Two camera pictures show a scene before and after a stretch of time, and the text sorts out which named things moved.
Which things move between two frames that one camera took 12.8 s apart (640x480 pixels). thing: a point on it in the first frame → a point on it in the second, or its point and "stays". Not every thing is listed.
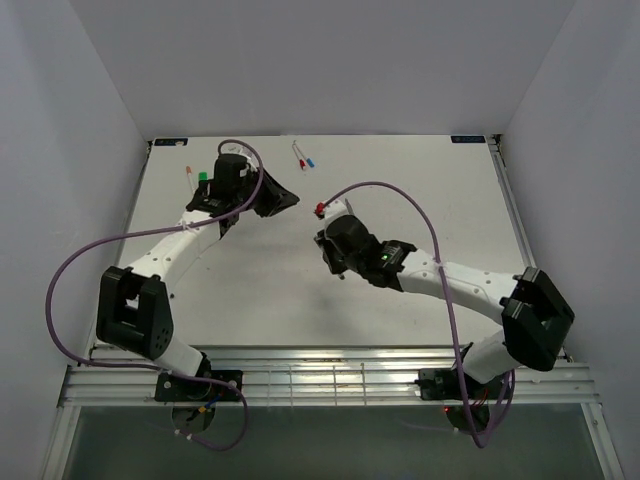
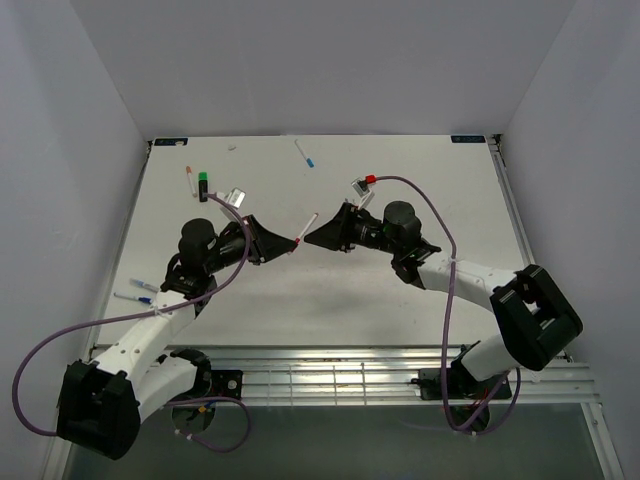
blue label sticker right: x=468 y=139 stays
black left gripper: x=277 y=203 → x=265 y=245
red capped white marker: x=301 y=159 → x=298 y=239
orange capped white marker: x=191 y=180 stays
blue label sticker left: x=170 y=141 stays
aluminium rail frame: x=292 y=375 stays
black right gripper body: x=338 y=262 → x=369 y=234
